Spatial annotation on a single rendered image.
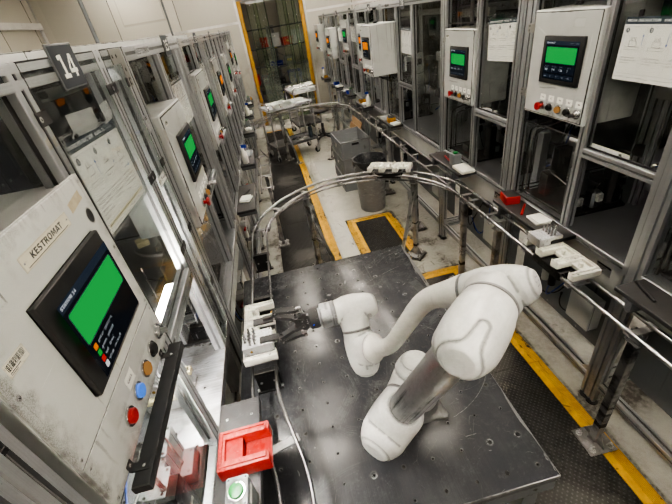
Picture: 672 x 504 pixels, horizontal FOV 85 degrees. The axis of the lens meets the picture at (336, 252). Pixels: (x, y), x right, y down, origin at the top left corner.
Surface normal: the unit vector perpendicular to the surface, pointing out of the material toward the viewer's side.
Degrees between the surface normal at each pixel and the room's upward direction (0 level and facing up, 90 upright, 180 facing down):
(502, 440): 0
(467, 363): 85
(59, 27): 90
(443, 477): 0
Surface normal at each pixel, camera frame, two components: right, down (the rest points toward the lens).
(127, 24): 0.19, 0.51
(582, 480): -0.14, -0.83
